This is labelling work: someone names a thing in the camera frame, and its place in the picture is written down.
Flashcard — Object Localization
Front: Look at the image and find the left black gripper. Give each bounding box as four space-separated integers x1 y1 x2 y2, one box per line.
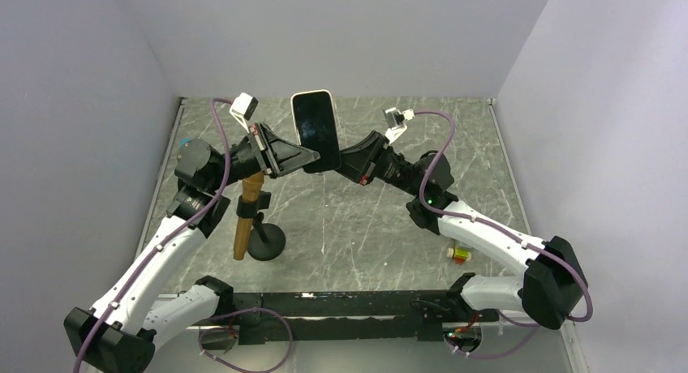
208 122 320 192

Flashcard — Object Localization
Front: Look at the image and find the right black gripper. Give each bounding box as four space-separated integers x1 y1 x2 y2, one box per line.
320 131 423 198

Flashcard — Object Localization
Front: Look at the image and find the black smartphone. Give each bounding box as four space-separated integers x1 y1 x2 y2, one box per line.
292 92 342 174

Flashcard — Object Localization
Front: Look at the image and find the beige phone case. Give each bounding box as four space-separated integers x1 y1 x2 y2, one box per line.
290 89 343 176

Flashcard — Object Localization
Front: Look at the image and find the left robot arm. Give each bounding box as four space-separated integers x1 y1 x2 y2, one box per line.
63 123 319 372

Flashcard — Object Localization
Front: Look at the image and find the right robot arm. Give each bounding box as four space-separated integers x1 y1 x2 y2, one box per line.
338 131 589 330

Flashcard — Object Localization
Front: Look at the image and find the gold microphone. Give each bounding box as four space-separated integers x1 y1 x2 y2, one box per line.
234 173 264 261

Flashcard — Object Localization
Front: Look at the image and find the black microphone stand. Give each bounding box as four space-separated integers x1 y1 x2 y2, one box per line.
246 191 286 261

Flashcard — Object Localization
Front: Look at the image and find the blue toy microphone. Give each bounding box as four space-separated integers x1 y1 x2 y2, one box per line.
178 138 191 148

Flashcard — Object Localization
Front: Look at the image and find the colourful toy brick assembly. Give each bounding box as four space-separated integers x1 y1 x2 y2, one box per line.
446 242 472 264

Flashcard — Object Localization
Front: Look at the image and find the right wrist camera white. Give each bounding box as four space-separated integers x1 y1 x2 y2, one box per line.
383 107 415 144

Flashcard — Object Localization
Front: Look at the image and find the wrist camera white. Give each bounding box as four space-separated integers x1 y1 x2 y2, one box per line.
230 92 259 133
383 107 415 144

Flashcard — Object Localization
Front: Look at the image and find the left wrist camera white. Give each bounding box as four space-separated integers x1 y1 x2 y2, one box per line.
230 92 259 133

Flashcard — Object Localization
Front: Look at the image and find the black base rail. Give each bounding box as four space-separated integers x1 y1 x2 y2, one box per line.
197 290 497 345

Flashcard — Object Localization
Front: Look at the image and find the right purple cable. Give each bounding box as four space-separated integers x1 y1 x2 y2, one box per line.
418 109 595 324

